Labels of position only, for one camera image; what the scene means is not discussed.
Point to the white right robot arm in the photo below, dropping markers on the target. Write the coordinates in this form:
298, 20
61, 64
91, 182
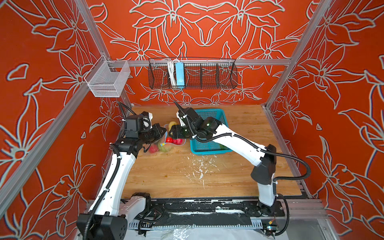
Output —
264, 158

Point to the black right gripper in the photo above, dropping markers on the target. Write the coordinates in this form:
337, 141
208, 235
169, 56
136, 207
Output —
175, 132

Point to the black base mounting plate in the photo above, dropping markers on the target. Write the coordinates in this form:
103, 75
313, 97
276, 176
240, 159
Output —
249, 207

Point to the red round fruit toy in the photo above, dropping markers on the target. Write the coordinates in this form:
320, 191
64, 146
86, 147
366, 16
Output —
179, 141

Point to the light blue flat box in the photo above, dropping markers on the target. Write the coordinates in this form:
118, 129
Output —
180, 75

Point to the clear plastic wall bin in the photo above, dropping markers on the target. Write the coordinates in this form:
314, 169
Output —
107, 79

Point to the black wire wall basket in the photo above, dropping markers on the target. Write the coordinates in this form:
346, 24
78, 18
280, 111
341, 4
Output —
197, 76

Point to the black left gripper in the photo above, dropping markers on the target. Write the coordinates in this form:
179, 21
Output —
156, 128

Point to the teal plastic perforated basket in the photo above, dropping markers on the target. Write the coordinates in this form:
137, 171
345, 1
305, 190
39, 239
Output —
209, 116

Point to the aluminium frame rail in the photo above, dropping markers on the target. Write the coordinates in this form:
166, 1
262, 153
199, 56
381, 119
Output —
237, 62

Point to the yellow green potato toy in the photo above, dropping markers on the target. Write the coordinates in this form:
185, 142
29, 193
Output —
171, 124

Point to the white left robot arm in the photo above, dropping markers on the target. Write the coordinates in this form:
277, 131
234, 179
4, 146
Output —
108, 218

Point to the green cabbage toy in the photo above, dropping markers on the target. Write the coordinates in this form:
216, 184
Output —
164, 147

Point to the clear zip top bag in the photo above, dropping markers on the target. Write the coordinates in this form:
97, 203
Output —
163, 140

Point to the red radish toy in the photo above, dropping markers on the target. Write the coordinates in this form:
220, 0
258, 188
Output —
153, 149

